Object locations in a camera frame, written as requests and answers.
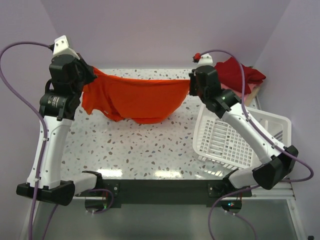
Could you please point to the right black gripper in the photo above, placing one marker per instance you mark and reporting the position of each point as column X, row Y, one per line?
column 193, row 83

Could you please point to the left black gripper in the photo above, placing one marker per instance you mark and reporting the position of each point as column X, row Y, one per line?
column 86, row 72

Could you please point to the orange t shirt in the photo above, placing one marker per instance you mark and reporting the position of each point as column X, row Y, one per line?
column 146, row 101

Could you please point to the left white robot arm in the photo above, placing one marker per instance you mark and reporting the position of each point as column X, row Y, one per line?
column 57, row 109

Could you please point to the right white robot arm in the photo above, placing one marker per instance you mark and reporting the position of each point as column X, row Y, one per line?
column 277, row 160

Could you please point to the dark red folded shirt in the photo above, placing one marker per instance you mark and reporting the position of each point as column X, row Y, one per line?
column 230, row 77

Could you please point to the beige folded shirt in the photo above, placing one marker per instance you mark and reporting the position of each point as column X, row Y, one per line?
column 249, row 98

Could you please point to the white plastic laundry basket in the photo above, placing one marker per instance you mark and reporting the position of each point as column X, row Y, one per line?
column 215, row 140

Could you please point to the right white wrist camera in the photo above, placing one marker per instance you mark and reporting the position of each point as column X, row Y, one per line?
column 203, row 60

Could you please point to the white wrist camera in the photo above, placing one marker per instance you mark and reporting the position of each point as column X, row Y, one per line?
column 203, row 60
column 61, row 46

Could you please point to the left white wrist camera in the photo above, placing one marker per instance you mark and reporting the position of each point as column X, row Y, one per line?
column 61, row 46

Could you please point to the aluminium frame rail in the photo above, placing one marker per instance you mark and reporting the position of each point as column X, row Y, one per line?
column 289, row 190

